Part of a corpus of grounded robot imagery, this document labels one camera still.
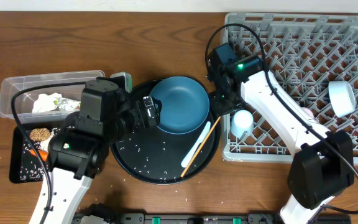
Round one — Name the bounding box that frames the wooden chopstick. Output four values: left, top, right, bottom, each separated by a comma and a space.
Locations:
180, 116, 221, 177

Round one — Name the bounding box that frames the light blue cup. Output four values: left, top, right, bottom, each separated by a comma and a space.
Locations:
230, 110, 254, 139

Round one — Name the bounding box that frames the dark blue plate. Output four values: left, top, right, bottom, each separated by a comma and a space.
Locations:
149, 77, 209, 134

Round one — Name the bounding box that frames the white plastic knife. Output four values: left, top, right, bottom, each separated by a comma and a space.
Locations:
181, 121, 211, 168

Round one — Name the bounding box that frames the pink cup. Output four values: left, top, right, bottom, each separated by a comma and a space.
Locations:
302, 107, 314, 118

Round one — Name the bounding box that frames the foil wrapper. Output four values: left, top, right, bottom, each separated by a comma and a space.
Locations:
54, 98, 80, 111

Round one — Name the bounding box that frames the white tissue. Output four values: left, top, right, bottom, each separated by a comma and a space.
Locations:
32, 93, 62, 113

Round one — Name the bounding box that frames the orange carrot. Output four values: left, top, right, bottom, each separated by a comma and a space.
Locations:
29, 149, 48, 161

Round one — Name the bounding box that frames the brown walnut shell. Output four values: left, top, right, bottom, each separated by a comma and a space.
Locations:
29, 128, 51, 141

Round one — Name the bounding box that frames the light blue bowl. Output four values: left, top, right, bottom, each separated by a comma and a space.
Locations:
328, 81, 356, 118

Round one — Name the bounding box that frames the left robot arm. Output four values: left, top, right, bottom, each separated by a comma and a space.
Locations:
30, 78, 162, 223

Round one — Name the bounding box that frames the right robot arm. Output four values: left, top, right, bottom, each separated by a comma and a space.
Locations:
206, 44, 356, 223

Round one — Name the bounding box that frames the grey dishwasher rack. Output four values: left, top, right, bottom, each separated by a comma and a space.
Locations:
221, 12, 358, 166

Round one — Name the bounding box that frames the round black tray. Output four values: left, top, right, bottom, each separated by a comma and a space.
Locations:
111, 79, 220, 184

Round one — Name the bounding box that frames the clear plastic bin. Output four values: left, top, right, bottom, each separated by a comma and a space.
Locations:
0, 70, 105, 124

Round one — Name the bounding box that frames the black rectangular tray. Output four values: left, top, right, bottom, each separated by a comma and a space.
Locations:
9, 120, 64, 184

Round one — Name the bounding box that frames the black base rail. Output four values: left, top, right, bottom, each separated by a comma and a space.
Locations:
73, 212, 352, 224

